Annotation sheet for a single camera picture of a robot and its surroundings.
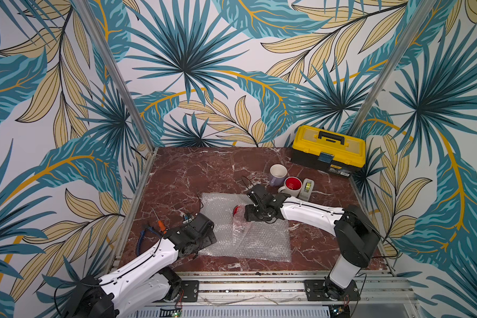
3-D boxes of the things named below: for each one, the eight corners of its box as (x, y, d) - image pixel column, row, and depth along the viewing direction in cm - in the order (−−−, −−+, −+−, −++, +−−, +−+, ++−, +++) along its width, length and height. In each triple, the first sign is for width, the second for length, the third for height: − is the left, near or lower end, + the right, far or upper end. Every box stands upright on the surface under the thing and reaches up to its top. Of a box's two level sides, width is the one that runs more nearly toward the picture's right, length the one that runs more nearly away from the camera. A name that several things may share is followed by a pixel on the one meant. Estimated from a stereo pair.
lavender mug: (269, 189, 104) (272, 180, 98) (268, 174, 111) (270, 163, 104) (285, 189, 105) (288, 180, 98) (282, 174, 111) (285, 164, 104)
